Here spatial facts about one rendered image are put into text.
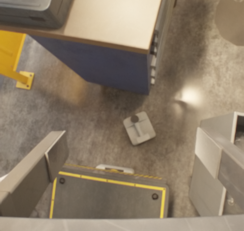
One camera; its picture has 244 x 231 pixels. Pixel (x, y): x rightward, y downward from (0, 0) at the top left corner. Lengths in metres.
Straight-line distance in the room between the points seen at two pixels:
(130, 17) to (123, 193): 0.88
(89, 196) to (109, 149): 0.40
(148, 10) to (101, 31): 0.12
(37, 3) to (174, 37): 1.21
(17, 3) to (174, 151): 1.20
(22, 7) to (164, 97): 1.09
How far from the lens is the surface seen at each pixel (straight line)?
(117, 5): 0.49
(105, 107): 1.38
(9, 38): 1.64
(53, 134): 0.16
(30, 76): 1.73
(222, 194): 0.85
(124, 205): 1.09
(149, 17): 0.45
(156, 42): 0.61
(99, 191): 1.09
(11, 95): 1.83
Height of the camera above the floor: 1.32
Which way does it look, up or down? 78 degrees down
